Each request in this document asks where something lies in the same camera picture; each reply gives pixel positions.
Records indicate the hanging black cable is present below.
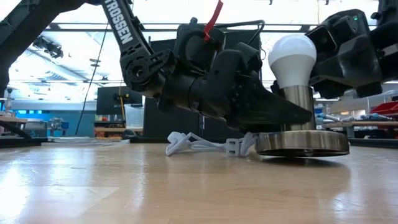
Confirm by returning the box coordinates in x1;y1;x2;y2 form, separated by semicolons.
75;23;109;136

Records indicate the long wooden workbench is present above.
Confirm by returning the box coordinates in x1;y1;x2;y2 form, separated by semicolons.
323;120;398;138

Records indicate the white lamp power cord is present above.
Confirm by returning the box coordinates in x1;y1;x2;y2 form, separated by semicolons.
165;131;259;158

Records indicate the small wooden table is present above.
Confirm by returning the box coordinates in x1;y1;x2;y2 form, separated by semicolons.
0;116;29;131

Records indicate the brass lamp base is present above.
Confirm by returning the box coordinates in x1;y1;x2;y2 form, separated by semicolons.
255;85;351;157

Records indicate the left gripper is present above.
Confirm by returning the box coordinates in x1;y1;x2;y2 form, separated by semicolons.
158;49;313;132

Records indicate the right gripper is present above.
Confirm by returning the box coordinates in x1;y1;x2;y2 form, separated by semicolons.
306;9;384;91

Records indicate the red storage bin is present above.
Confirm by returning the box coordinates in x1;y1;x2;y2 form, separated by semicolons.
369;101;398;119

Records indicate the low shelf with orange items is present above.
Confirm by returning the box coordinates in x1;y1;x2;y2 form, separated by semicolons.
94;114;144;139

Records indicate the clear plastic bin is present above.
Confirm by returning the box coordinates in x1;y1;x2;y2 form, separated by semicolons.
124;104;146;129

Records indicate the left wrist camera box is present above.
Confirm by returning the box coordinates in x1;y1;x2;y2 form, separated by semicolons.
234;42;264;75

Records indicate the black overhead frame beam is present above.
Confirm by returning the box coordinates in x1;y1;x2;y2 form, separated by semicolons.
46;22;312;34

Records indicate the white light bulb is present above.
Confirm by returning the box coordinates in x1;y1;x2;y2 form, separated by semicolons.
267;34;317;90

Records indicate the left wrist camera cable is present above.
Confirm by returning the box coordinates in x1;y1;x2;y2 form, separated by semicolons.
214;19;266;47

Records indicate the red strap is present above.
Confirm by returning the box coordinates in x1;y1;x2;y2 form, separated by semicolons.
203;0;224;42

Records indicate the black monitor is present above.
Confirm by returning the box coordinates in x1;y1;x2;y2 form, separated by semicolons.
96;85;144;116

